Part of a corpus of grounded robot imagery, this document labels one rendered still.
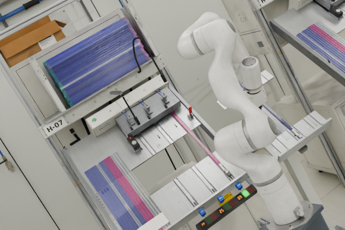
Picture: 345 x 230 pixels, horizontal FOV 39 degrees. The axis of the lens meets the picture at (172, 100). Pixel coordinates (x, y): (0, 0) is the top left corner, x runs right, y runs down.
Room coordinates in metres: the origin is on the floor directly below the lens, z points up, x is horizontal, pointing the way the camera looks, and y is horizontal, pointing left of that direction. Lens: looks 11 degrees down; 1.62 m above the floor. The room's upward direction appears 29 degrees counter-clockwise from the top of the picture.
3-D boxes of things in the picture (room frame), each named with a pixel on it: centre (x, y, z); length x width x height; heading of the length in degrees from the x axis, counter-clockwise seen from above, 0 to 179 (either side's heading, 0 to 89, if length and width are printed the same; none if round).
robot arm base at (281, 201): (1.68, -0.17, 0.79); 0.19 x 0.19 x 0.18
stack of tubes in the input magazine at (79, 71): (2.64, 0.25, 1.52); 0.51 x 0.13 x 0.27; 106
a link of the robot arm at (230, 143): (1.69, -0.14, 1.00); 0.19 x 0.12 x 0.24; 66
